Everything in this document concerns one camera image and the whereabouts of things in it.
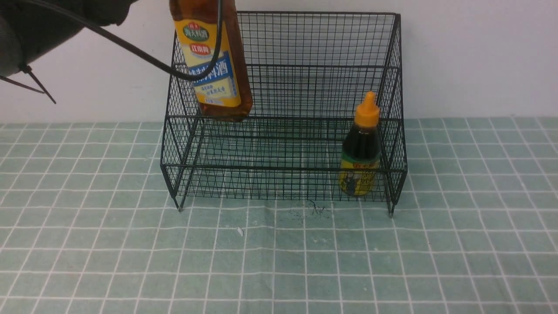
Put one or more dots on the green checkered tablecloth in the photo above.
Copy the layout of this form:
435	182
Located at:
88	227

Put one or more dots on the large cooking wine bottle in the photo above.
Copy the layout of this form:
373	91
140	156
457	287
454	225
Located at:
215	46

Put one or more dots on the black wire mesh shelf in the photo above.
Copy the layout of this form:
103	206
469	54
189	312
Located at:
308	71

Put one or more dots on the small orange-capped sauce bottle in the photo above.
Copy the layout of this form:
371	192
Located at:
361	150

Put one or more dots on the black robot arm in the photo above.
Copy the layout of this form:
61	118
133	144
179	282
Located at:
29	31

